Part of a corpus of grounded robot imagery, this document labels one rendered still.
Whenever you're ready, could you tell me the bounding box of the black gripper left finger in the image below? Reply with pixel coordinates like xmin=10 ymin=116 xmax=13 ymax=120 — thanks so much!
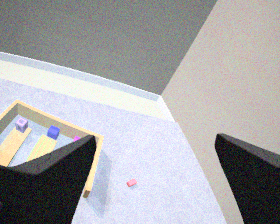
xmin=0 ymin=135 xmax=96 ymax=224

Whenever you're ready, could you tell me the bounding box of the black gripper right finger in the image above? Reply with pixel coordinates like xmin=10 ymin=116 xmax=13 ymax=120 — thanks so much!
xmin=214 ymin=133 xmax=280 ymax=224

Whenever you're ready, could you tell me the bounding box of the tan strip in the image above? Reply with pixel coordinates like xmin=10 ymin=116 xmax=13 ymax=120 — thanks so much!
xmin=0 ymin=152 xmax=12 ymax=167

